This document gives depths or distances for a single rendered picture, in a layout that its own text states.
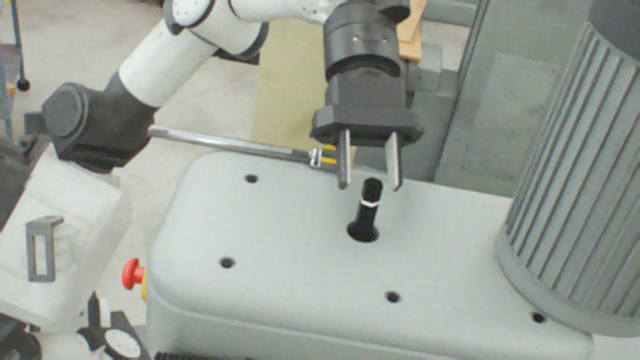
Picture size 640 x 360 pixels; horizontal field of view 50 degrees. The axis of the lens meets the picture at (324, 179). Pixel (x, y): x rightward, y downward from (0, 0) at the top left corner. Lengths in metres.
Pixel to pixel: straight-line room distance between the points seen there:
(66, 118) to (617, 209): 0.80
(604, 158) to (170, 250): 0.42
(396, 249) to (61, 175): 0.61
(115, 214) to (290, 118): 1.61
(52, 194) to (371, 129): 0.59
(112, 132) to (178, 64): 0.16
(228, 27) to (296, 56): 1.57
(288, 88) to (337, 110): 1.91
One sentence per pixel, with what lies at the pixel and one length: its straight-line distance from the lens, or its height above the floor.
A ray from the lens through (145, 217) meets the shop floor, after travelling 3.66.
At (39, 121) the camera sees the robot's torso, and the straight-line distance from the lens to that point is 1.54.
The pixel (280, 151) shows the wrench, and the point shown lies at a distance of 0.85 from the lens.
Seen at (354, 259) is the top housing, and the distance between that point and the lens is 0.73.
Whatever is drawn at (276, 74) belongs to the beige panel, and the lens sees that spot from 2.63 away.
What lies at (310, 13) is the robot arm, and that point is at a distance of 0.93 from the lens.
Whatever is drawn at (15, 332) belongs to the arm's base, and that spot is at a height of 1.46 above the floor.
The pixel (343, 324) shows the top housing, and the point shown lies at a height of 1.88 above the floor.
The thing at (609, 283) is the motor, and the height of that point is 1.96.
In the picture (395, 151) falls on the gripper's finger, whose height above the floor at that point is 1.97.
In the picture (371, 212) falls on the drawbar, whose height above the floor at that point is 1.93.
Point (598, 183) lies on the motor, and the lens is 0.66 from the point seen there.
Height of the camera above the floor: 2.38
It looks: 36 degrees down
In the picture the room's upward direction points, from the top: 11 degrees clockwise
